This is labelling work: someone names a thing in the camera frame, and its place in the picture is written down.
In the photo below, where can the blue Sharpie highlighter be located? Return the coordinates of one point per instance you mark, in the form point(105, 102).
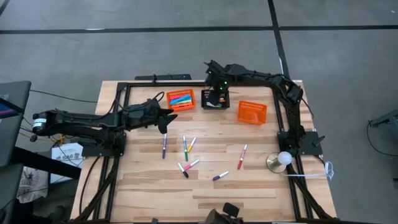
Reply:
point(183, 102)
point(181, 99)

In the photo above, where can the dark grey side desk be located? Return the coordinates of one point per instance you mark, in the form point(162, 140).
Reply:
point(15, 93)

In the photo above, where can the orange plastic lattice basket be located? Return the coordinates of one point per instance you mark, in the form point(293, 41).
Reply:
point(250, 110)
point(169, 107)

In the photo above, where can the navy cap thin white marker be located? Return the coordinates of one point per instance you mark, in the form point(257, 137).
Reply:
point(164, 146)

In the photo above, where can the orange Sharpie highlighter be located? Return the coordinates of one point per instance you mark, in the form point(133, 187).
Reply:
point(183, 106)

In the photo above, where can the purple cap thin white marker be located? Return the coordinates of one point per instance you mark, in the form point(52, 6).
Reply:
point(220, 175)

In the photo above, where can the pink cap thin white marker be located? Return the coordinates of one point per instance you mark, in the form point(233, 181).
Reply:
point(191, 165)

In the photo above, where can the black cap thin white marker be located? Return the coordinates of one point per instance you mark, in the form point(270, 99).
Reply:
point(183, 170)

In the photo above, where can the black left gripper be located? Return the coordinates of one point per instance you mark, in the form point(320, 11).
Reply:
point(143, 115)

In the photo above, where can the black bulky device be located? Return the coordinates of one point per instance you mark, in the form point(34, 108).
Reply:
point(231, 209)

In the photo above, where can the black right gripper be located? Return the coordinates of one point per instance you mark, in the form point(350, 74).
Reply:
point(217, 77)

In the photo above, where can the grey stand leg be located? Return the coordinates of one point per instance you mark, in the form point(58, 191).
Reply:
point(387, 119)

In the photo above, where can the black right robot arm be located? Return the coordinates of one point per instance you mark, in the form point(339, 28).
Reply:
point(292, 118)

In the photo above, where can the red cap thin white marker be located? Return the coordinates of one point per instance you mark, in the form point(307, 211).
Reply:
point(242, 156)

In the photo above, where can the black plastic lattice basket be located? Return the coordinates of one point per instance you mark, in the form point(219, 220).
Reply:
point(203, 105)

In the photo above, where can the green cap thin white marker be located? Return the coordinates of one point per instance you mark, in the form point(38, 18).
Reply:
point(185, 148)

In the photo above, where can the laptop with blue screen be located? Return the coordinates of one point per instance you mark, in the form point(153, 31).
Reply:
point(7, 109)

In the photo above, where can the blue cap thin white marker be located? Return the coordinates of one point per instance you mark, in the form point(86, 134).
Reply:
point(216, 105)

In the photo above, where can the white globe lamp brass base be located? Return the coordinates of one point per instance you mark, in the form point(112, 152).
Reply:
point(284, 158)

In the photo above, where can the black diagonal stand leg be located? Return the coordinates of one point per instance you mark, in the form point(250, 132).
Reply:
point(46, 163)

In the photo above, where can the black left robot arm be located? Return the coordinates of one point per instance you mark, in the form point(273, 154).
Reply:
point(77, 123)

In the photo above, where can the white printed bag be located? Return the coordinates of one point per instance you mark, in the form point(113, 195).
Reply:
point(32, 186)

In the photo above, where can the black flat bar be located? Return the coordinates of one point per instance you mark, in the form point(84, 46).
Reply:
point(168, 76)

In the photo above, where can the yellow cap thin white marker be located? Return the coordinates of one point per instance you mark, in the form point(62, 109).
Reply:
point(191, 144)

